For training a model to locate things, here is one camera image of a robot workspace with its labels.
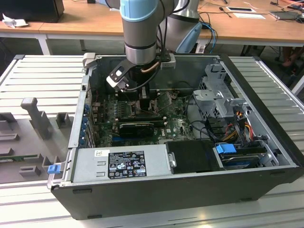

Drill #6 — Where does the blue case latch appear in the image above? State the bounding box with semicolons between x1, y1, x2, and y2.
47;165;60;176

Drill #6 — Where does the CPU socket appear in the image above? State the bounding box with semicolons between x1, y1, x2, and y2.
128;99;159;117

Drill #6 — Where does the grey power supply unit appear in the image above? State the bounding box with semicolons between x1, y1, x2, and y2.
71;144;173;183

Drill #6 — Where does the coloured wire bundle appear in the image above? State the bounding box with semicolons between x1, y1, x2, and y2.
223;120;253;141

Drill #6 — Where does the green motherboard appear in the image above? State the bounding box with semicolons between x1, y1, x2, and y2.
91;91;207;148

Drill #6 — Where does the metal socket cover frame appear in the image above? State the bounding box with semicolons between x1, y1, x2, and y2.
155;91;173;114

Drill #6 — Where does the hard disk in blue carrier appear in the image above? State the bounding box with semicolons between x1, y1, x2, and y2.
215;142;262;171

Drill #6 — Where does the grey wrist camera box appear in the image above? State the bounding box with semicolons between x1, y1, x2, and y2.
160;54;177;70

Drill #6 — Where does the crumpled white paper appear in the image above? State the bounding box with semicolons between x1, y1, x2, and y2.
1;13;29;29

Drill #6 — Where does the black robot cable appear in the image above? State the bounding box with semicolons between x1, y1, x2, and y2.
155;0;173;64

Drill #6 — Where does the wooden desk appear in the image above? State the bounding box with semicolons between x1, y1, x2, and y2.
0;0;304;57

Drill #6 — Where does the silver metal drive cage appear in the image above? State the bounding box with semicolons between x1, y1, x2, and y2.
192;63;252;133

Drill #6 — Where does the black wire loop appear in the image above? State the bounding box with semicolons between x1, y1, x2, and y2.
185;95;216;141

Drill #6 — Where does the black open PC case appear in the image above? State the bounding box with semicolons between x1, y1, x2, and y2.
47;52;301;220

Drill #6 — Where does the white framed tablet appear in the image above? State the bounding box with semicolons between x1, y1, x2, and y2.
225;6;257;13

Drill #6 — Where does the grey parts rack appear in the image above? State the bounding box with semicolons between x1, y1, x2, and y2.
0;97;72;185

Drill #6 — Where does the green RAM stick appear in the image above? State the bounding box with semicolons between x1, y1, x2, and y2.
0;154;38;162

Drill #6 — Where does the black graphics card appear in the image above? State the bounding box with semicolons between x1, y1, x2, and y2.
118;123;154;138

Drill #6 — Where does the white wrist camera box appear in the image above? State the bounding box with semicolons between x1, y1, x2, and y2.
106;60;131;93

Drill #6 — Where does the grey notebook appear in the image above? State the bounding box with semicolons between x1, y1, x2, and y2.
268;10;300;21

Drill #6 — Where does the blue cable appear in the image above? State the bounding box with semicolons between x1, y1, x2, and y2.
201;21;218;54

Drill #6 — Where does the black box on desk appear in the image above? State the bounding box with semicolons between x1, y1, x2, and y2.
0;0;65;23

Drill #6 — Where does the black plastic shroud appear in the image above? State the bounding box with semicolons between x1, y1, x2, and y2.
165;140;225;175

